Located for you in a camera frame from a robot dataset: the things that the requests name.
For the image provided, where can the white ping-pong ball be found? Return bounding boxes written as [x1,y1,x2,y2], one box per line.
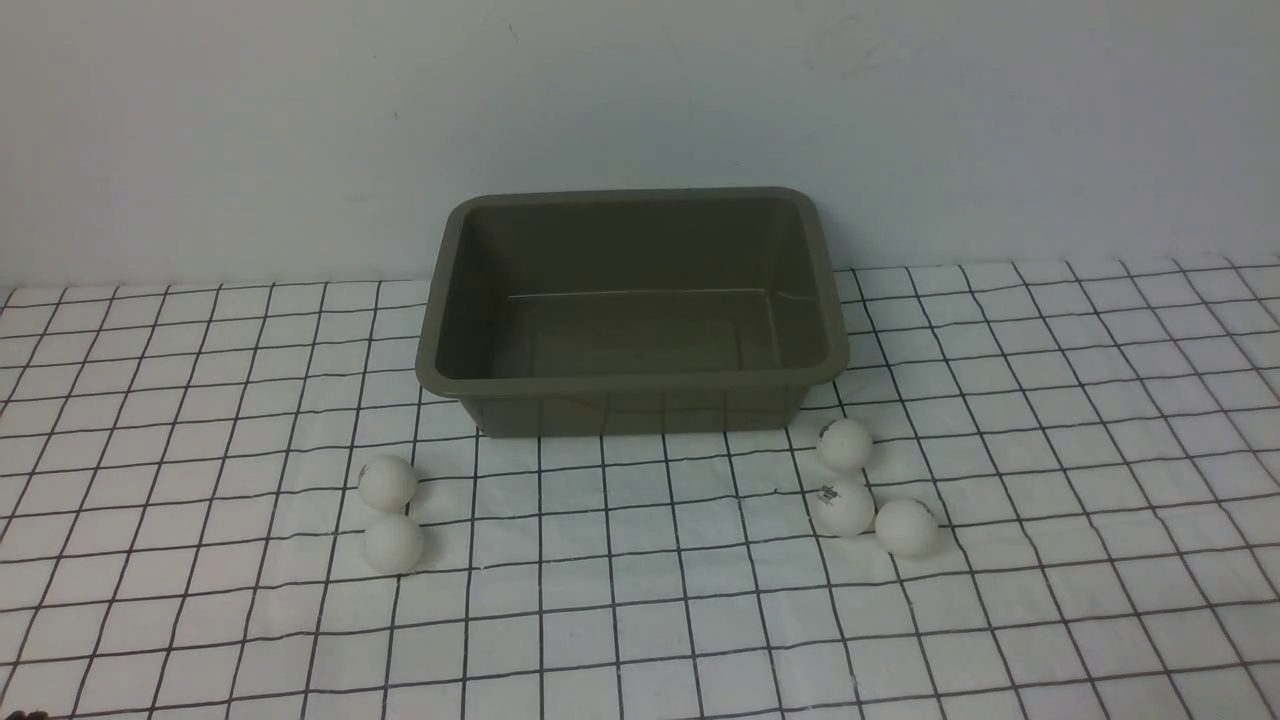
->
[361,514,426,575]
[357,455,419,512]
[808,478,877,538]
[874,498,940,559]
[815,418,874,475]

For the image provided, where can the olive green plastic bin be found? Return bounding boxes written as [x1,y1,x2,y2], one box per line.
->
[415,187,850,438]

